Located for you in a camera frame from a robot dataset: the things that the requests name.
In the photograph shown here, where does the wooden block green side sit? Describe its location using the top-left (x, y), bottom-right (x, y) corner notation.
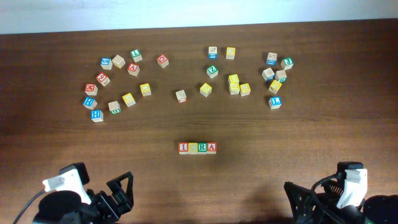
top-left (275, 70), bottom-right (287, 83)

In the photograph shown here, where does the red letter M block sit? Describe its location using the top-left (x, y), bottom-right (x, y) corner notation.
top-left (85, 83), bottom-right (98, 96)

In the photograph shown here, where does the yellow framed wooden block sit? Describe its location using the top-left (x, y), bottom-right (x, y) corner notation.
top-left (140, 83), bottom-right (152, 96)

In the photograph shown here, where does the red letter Q block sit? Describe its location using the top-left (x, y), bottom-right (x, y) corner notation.
top-left (157, 54), bottom-right (169, 68)

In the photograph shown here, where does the red number 6 block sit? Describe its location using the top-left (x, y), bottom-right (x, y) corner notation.
top-left (96, 72), bottom-right (110, 86)

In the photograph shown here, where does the yellow block lower centre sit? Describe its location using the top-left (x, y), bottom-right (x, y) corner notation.
top-left (229, 83), bottom-right (240, 95)

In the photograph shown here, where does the yellow letter C block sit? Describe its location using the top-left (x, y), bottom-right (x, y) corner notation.
top-left (188, 142), bottom-right (198, 154)

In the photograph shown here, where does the yellow block mid centre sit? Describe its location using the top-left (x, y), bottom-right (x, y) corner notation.
top-left (200, 83), bottom-right (212, 97)

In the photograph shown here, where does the yellow block beside centre pair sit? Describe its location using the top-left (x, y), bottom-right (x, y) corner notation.
top-left (239, 83), bottom-right (251, 96)

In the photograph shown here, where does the red letter a block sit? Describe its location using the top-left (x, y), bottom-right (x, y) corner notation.
top-left (127, 63), bottom-right (140, 77)
top-left (207, 142), bottom-right (217, 154)

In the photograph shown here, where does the blue letter H block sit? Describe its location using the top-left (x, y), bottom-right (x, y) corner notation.
top-left (90, 110), bottom-right (104, 122)

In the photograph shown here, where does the blue letter L block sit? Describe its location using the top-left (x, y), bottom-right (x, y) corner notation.
top-left (269, 96), bottom-right (282, 110)

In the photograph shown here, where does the green letter J block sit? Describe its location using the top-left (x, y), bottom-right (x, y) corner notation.
top-left (280, 57), bottom-right (294, 70)

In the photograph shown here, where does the green letter L block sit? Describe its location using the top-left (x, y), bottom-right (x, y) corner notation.
top-left (130, 49), bottom-right (143, 62)

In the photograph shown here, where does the wooden H block blue side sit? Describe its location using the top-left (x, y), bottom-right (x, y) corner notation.
top-left (266, 52), bottom-right (277, 66)

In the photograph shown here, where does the yellow block top row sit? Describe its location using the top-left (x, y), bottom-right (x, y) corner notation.
top-left (226, 47), bottom-right (236, 60)

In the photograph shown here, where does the green letter R block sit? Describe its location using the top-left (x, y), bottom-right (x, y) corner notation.
top-left (198, 142), bottom-right (208, 154)

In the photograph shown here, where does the blue letter G block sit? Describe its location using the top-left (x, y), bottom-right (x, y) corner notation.
top-left (100, 57), bottom-right (113, 70)

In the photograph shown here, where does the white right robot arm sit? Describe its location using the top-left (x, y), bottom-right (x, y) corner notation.
top-left (284, 168), bottom-right (397, 223)

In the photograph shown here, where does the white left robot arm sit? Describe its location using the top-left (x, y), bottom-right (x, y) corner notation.
top-left (32, 188), bottom-right (134, 223)

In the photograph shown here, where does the wooden block blue edge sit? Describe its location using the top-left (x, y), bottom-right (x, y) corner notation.
top-left (262, 68), bottom-right (275, 82)

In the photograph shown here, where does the plain wooden K block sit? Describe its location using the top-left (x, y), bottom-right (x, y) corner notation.
top-left (108, 101), bottom-right (121, 114)

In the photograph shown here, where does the yellow block upper centre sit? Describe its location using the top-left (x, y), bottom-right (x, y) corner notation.
top-left (228, 74), bottom-right (239, 84)

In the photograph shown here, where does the yellow block right cluster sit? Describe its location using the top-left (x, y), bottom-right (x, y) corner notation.
top-left (269, 80), bottom-right (282, 94)

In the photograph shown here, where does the green letter Z block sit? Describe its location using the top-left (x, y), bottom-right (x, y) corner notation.
top-left (206, 65), bottom-right (218, 78)

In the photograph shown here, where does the plain wooden block top left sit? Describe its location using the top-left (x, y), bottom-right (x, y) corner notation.
top-left (112, 55), bottom-right (126, 68)

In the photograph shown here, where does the yellow letter G block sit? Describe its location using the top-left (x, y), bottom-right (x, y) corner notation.
top-left (122, 93), bottom-right (136, 107)

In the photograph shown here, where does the red letter I block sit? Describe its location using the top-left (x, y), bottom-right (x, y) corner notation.
top-left (178, 142), bottom-right (189, 154)

